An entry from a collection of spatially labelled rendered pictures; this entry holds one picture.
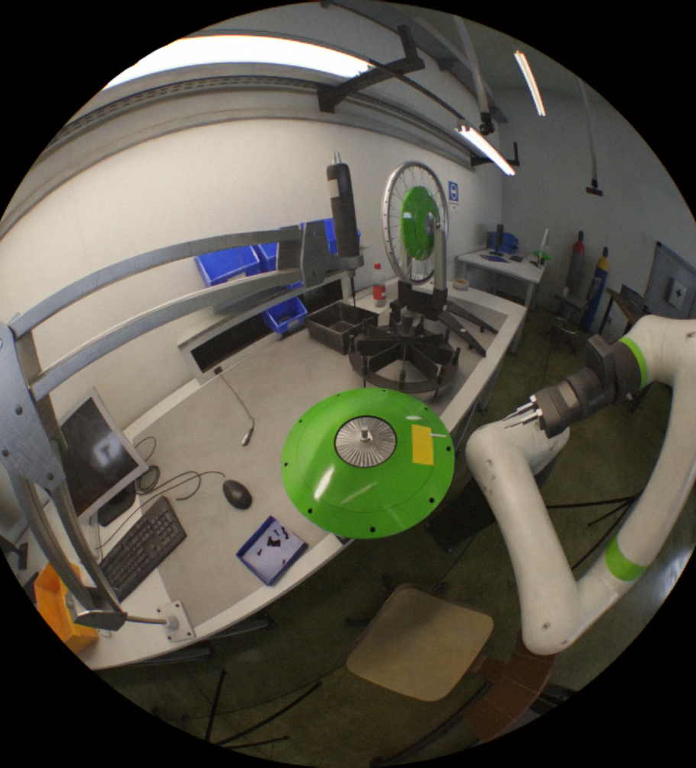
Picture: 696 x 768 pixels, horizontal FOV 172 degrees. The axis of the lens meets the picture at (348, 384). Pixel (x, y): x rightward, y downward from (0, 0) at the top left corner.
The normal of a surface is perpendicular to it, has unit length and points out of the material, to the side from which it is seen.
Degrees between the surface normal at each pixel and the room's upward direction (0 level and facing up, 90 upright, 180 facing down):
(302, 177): 90
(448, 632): 0
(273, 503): 0
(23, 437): 90
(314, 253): 90
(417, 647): 0
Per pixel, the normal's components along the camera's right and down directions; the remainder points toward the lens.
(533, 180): -0.73, 0.52
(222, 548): -0.11, -0.73
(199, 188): 0.68, 0.44
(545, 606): -0.77, -0.52
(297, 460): -0.47, -0.60
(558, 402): -0.61, -0.63
